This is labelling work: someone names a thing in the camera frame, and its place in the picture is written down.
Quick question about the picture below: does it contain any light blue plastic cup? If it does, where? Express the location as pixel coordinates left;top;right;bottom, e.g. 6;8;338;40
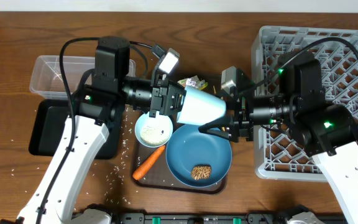
177;86;226;126

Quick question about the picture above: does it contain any foil snack wrapper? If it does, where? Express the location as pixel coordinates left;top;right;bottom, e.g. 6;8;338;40
177;75;208;90

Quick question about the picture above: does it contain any blue plate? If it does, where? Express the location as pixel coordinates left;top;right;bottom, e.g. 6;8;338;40
165;124;232;188

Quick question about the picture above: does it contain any brown noodle clump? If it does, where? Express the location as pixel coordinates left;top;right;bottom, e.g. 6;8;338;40
191;165;212;180

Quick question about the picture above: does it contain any orange carrot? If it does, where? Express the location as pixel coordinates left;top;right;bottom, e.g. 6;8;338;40
132;145;166;180

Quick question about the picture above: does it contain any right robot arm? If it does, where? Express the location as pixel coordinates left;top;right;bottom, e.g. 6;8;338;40
221;52;358;223

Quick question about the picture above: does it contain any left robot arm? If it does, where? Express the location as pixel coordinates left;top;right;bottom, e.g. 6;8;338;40
16;36;226;223

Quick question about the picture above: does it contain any grey dishwasher rack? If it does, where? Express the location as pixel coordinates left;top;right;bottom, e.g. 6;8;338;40
251;26;358;182

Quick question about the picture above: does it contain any light blue rice bowl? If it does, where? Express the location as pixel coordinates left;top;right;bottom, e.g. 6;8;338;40
135;113;173;147

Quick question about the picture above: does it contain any brown plastic tray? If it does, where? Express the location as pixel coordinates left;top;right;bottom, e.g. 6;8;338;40
130;72;233;195

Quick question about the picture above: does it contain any clear plastic bin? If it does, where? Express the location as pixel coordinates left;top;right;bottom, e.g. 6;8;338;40
29;55;136;100

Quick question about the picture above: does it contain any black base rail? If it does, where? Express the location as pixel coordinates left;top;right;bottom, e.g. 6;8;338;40
68;203;347;224

